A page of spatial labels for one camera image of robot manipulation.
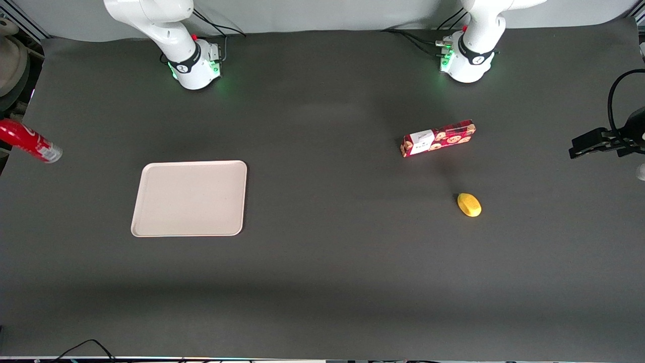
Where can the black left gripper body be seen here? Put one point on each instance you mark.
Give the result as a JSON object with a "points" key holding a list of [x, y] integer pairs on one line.
{"points": [[633, 131]]}

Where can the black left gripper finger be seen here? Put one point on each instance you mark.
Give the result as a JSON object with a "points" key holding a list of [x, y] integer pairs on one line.
{"points": [[589, 137], [587, 151]]}

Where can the red coke bottle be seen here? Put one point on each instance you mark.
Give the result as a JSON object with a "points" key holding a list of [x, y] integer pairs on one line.
{"points": [[25, 138]]}

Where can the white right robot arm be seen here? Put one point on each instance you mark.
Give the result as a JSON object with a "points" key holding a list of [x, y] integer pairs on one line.
{"points": [[187, 65]]}

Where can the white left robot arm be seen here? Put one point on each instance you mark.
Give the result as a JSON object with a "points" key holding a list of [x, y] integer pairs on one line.
{"points": [[471, 60]]}

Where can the beige rectangular tray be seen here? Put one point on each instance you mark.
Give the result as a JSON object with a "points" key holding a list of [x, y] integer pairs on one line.
{"points": [[190, 198]]}

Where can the yellow lemon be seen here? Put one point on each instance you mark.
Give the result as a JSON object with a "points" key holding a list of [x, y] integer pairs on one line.
{"points": [[469, 205]]}

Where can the red cookie box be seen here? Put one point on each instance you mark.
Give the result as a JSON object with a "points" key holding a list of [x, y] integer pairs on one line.
{"points": [[438, 138]]}

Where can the dark grey table cover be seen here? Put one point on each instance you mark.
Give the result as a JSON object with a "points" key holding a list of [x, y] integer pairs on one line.
{"points": [[327, 282]]}

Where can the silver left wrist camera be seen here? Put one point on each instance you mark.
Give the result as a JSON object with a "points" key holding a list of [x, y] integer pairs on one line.
{"points": [[641, 172]]}

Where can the aluminium frame profile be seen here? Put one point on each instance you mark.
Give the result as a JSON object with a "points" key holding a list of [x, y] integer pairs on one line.
{"points": [[30, 22]]}

